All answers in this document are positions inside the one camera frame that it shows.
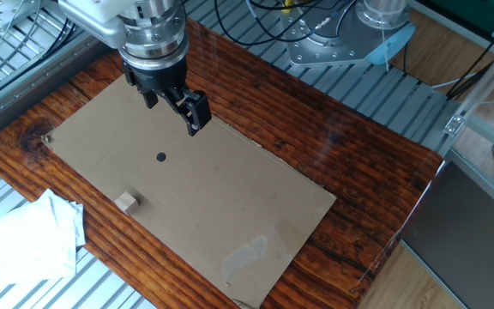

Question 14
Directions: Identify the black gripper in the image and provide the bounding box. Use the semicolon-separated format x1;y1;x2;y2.
121;55;213;137

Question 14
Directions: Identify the small wooden block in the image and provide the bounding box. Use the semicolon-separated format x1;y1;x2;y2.
114;191;141;216

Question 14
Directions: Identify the brown cardboard sheet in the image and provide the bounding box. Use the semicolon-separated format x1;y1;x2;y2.
40;72;337;309

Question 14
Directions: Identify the brown wooden board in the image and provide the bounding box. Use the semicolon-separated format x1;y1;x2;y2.
0;19;444;309

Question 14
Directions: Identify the white crumpled cloth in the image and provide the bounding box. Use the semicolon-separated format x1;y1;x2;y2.
0;188;87;284

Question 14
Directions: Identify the grey flat panel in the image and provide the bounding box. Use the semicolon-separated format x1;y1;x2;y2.
401;161;494;309

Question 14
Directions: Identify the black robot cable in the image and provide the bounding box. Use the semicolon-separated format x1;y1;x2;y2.
212;0;359;48

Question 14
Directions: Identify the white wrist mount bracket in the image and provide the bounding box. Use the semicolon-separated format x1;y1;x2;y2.
57;0;141;49

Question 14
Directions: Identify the grey aluminium rail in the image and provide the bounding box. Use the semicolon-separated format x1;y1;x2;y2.
0;36;115;149

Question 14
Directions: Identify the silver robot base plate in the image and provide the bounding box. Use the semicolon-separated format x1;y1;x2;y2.
285;10;402;68

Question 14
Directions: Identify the white cable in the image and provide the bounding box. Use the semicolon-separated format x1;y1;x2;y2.
431;70;482;91

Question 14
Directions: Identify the black cable bundle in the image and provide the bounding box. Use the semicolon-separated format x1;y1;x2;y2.
446;8;494;102

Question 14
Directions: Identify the aluminium frame post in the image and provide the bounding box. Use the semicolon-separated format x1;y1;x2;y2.
443;29;494;160

